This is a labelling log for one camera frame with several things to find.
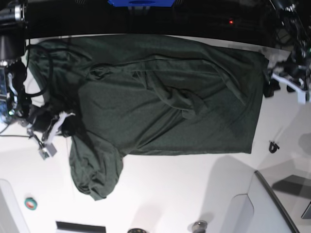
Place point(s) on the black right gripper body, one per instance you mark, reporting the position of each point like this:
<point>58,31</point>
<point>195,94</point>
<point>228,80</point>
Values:
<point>39,119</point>

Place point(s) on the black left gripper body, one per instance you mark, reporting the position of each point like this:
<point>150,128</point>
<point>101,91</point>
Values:
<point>296,70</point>

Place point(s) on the dark green t-shirt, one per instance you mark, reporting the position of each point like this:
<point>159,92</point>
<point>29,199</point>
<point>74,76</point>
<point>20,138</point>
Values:
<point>149,95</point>

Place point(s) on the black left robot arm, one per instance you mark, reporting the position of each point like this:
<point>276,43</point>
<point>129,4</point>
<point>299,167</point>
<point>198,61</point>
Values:
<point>287,12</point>

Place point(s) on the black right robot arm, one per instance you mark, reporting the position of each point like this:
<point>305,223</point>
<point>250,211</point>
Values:
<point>13,72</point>

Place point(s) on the green red tape roll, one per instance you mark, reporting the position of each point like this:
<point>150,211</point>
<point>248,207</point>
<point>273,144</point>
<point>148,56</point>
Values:
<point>30,203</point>

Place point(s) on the round metal knob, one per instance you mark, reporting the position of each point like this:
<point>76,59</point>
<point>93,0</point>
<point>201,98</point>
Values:
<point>199,227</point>

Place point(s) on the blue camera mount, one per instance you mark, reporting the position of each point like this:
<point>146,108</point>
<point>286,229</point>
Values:
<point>134,3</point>

